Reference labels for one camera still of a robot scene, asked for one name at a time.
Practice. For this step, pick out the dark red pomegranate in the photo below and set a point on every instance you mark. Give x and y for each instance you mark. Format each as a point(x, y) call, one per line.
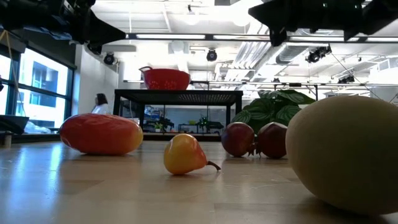
point(273, 141)
point(237, 140)

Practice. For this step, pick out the black perforated metal shelf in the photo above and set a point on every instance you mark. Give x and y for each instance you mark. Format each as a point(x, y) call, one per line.
point(177, 97)

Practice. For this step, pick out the yellow orange pear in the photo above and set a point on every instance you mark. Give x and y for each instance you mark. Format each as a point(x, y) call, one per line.
point(183, 155)

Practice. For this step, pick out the red colander bowl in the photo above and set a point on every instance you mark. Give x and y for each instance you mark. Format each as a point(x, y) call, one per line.
point(166, 79)

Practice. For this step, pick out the black ceiling spotlight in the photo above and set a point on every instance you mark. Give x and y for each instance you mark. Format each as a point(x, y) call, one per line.
point(211, 55)
point(317, 53)
point(109, 58)

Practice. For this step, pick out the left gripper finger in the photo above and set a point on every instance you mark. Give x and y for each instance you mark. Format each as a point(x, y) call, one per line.
point(94, 48)
point(102, 29)

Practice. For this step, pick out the red orange mango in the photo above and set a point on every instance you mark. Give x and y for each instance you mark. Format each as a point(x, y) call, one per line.
point(99, 133)

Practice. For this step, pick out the grey laptop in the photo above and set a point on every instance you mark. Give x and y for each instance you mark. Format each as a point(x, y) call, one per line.
point(12, 123)

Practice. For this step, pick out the large green oval fruit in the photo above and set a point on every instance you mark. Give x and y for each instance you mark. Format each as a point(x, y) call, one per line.
point(345, 152)

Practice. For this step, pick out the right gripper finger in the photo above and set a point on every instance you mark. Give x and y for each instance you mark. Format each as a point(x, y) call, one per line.
point(283, 14)
point(277, 37)

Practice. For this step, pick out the green leafy potted plant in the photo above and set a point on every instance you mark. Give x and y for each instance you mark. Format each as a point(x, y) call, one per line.
point(273, 105)

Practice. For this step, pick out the dark framed window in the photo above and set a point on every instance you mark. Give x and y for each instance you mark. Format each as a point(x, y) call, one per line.
point(40, 81)

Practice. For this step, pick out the black background rig frame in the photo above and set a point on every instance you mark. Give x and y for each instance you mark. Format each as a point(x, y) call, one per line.
point(217, 82)

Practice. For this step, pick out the person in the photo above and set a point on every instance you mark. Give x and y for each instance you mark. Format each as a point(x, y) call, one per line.
point(101, 105)

